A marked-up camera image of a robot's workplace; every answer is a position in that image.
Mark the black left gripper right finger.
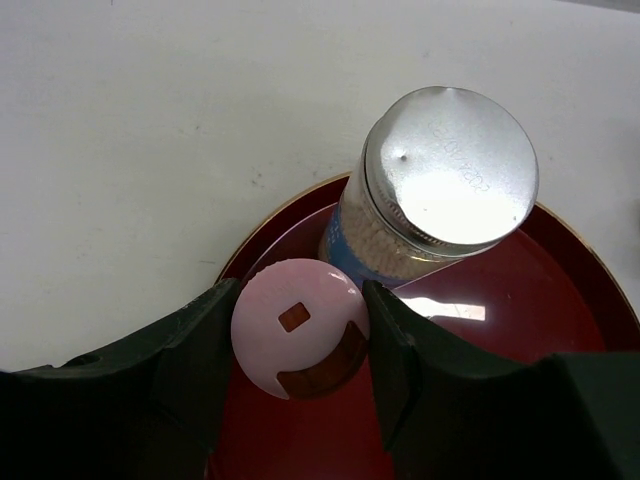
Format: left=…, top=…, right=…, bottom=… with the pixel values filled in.
left=363, top=281, right=639, bottom=479

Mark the pink lid spice shaker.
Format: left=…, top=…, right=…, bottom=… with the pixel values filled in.
left=231, top=258, right=370, bottom=400

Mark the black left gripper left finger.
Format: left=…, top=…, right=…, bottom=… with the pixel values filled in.
left=1, top=279, right=239, bottom=479

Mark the blue label silver lid jar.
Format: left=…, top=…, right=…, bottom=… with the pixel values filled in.
left=318, top=86, right=539, bottom=288

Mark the red round tray gold emblem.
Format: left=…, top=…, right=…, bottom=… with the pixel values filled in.
left=207, top=176, right=639, bottom=479

